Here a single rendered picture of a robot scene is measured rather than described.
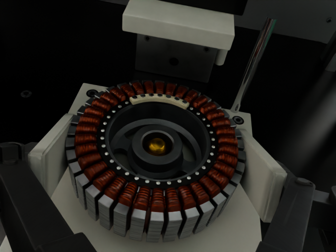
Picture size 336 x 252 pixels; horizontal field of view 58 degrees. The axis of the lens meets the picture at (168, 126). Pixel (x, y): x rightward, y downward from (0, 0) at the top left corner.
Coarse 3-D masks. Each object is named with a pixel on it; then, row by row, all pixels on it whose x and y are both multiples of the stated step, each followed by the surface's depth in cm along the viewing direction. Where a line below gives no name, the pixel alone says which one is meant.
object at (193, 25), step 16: (144, 0) 17; (160, 0) 17; (176, 0) 17; (192, 0) 17; (208, 0) 17; (224, 0) 17; (240, 0) 17; (128, 16) 16; (144, 16) 16; (160, 16) 16; (176, 16) 16; (192, 16) 17; (208, 16) 17; (224, 16) 17; (144, 32) 16; (160, 32) 16; (176, 32) 16; (192, 32) 16; (208, 32) 16; (224, 32) 16; (224, 48) 16
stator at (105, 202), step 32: (96, 96) 21; (128, 96) 21; (160, 96) 21; (192, 96) 22; (96, 128) 19; (128, 128) 22; (160, 128) 20; (192, 128) 21; (224, 128) 20; (96, 160) 17; (128, 160) 20; (160, 160) 19; (224, 160) 18; (96, 192) 16; (128, 192) 16; (160, 192) 16; (192, 192) 16; (224, 192) 17; (128, 224) 17; (160, 224) 16; (192, 224) 17
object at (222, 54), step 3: (219, 51) 29; (222, 51) 29; (225, 51) 29; (216, 54) 29; (219, 54) 29; (222, 54) 29; (225, 54) 29; (216, 57) 30; (219, 57) 29; (222, 57) 29; (216, 60) 30; (219, 60) 30; (222, 60) 30; (216, 63) 30; (219, 63) 30; (222, 63) 30; (216, 66) 30; (219, 66) 30
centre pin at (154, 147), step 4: (152, 140) 20; (156, 140) 20; (160, 140) 20; (144, 144) 20; (148, 144) 20; (152, 144) 19; (156, 144) 19; (160, 144) 19; (164, 144) 20; (144, 148) 20; (148, 148) 19; (152, 148) 19; (156, 148) 19; (160, 148) 19; (164, 148) 20; (168, 148) 20; (148, 152) 19; (152, 152) 19; (156, 152) 19; (160, 152) 19; (164, 152) 20; (168, 152) 20
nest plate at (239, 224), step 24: (240, 120) 26; (72, 192) 19; (240, 192) 21; (72, 216) 18; (240, 216) 20; (96, 240) 18; (120, 240) 18; (144, 240) 18; (192, 240) 18; (216, 240) 18; (240, 240) 19
